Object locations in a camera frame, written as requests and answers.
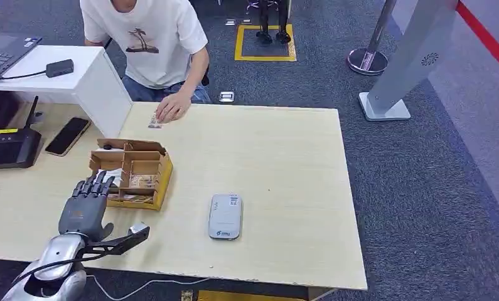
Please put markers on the printed card stack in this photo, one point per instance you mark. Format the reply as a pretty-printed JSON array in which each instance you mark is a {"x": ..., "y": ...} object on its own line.
[{"x": 153, "y": 124}]

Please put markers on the yellow floor tape square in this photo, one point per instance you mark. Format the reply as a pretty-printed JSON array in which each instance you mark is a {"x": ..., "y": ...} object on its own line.
[{"x": 238, "y": 43}]

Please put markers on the black power adapter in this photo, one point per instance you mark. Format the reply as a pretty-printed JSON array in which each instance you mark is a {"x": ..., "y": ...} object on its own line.
[{"x": 60, "y": 68}]

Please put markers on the printed cards in compartment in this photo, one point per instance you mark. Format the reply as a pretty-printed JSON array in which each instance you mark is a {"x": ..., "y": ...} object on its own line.
[{"x": 143, "y": 181}]

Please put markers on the wooden compartment card box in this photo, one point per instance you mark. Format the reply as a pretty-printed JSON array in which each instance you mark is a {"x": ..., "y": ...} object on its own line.
[{"x": 166, "y": 174}]

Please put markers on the person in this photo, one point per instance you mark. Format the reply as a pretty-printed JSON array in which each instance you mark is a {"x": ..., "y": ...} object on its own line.
[{"x": 149, "y": 58}]

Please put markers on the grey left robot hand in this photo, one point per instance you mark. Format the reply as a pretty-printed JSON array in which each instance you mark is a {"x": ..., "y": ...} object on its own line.
[{"x": 83, "y": 216}]

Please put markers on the white cards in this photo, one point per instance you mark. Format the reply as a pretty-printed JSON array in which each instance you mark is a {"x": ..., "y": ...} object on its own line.
[{"x": 117, "y": 171}]

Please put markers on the silver floor socket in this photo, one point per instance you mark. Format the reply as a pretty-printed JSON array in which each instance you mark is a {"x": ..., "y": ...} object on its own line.
[{"x": 226, "y": 97}]

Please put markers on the black router with antenna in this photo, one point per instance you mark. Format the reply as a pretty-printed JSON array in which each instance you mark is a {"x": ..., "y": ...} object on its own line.
[{"x": 9, "y": 150}]

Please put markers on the black smartphone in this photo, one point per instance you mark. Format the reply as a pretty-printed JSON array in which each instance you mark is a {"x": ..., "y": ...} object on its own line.
[{"x": 67, "y": 136}]

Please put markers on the person's left hand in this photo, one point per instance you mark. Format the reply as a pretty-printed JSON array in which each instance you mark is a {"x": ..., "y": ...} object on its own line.
[{"x": 172, "y": 109}]

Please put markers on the chrome stanchion post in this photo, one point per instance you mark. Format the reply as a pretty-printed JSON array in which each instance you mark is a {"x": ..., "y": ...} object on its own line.
[{"x": 367, "y": 61}]

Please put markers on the grey kiosk stand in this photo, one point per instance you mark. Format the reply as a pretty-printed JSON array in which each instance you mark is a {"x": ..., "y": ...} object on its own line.
[{"x": 411, "y": 53}]

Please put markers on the black humanoid robot legs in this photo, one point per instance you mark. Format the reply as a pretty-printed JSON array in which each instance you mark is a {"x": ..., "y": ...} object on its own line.
[{"x": 264, "y": 23}]

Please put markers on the white desk riser shelf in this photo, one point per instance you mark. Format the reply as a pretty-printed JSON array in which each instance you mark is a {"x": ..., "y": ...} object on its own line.
[{"x": 103, "y": 99}]

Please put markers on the grey card reader device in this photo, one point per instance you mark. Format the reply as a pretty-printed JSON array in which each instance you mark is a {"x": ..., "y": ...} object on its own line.
[{"x": 225, "y": 217}]

